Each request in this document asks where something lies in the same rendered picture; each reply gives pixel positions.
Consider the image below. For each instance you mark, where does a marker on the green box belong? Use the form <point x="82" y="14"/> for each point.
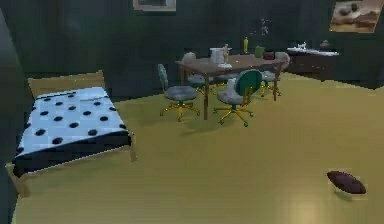
<point x="259" y="52"/>

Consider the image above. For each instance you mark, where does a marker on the dark house plant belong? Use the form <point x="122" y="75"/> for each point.
<point x="264" y="28"/>

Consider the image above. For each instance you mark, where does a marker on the pale figurine statue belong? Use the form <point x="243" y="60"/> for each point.
<point x="226" y="53"/>

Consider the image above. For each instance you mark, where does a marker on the dark low sideboard white top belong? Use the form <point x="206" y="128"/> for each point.
<point x="311" y="61"/>

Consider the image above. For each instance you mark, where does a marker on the bed with black-dotted white cover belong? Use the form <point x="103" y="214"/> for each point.
<point x="71" y="118"/>

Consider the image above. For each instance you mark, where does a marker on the dark round pot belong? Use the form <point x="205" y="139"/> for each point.
<point x="324" y="45"/>

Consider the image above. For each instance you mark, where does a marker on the small white figure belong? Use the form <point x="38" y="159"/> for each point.
<point x="302" y="45"/>

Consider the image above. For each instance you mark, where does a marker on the green swivel chair grey seat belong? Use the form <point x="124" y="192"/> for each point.
<point x="271" y="75"/>
<point x="195" y="78"/>
<point x="178" y="93"/>
<point x="240" y="91"/>

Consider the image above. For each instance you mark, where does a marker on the yellow bottle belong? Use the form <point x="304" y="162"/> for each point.
<point x="246" y="45"/>

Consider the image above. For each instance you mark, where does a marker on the dark brown oval ball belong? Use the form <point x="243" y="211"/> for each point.
<point x="346" y="182"/>

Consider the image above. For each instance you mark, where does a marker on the dark red box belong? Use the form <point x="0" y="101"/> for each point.
<point x="268" y="55"/>

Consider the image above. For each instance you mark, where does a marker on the framed brown landscape picture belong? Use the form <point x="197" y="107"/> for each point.
<point x="356" y="16"/>

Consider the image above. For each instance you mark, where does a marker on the white stack of plates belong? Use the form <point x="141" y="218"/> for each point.
<point x="216" y="55"/>

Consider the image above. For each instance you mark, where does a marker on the pale-framed dark picture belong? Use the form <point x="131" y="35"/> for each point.
<point x="154" y="4"/>

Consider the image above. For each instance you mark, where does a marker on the brown wooden table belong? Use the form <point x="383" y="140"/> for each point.
<point x="230" y="63"/>

